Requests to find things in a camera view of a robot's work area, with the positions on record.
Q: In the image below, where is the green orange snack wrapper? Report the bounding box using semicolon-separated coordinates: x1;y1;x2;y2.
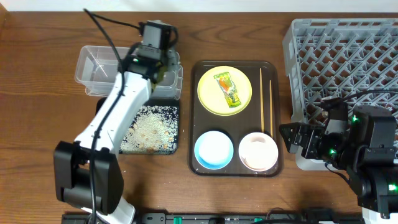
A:
213;72;241;108

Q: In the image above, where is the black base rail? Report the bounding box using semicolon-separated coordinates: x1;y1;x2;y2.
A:
61;212;364;224

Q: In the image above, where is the pink bowl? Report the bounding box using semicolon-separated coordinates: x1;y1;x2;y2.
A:
238;132;279;172

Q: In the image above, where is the white rice pile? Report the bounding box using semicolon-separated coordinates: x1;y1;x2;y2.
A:
119;105;180;155

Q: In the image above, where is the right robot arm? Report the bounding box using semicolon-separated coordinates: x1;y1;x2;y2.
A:
279;99;397;223

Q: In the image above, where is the dark brown serving tray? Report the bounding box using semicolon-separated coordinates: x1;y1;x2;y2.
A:
188;60;284;178

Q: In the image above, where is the yellow plate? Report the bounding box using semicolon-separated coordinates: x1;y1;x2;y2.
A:
197;66;252;116

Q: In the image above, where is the left black cable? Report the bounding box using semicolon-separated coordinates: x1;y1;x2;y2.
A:
83;8;144;224

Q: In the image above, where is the light blue bowl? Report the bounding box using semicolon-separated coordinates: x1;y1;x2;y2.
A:
193;131;234;170

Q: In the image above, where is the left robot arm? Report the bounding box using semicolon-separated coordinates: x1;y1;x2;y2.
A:
53;43;180;223

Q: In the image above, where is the black waste tray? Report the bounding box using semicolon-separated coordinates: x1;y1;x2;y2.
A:
93;97;180;156

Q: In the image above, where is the wooden chopstick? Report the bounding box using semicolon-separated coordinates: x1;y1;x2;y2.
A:
259;68;265;133
269;80;274;138

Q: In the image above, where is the clear plastic bin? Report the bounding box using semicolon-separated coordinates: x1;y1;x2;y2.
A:
75;45;183;100

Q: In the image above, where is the grey dishwasher rack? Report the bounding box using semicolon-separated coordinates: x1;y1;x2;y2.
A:
282;17;398;171

